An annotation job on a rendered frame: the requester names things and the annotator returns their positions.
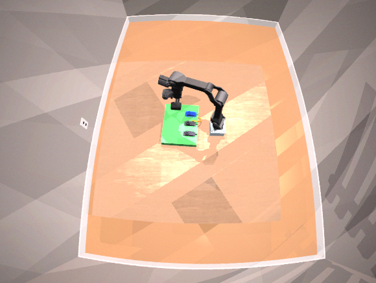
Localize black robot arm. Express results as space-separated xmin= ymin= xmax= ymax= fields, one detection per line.
xmin=158 ymin=71 xmax=228 ymax=130

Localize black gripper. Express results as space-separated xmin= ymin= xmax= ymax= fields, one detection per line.
xmin=170 ymin=89 xmax=183 ymax=110

